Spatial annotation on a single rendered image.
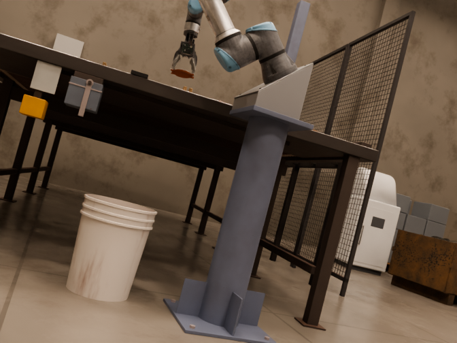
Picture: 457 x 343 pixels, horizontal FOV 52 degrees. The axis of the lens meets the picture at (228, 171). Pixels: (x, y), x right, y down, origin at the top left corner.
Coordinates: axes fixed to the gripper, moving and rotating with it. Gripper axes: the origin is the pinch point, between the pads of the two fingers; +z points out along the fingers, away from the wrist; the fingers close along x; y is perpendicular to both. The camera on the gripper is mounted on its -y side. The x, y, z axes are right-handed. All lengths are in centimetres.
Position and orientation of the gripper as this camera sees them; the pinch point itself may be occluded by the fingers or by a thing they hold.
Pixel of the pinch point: (182, 73)
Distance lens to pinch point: 242.1
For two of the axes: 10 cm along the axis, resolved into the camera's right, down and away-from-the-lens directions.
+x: 9.7, 2.1, 0.8
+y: 0.8, -0.1, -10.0
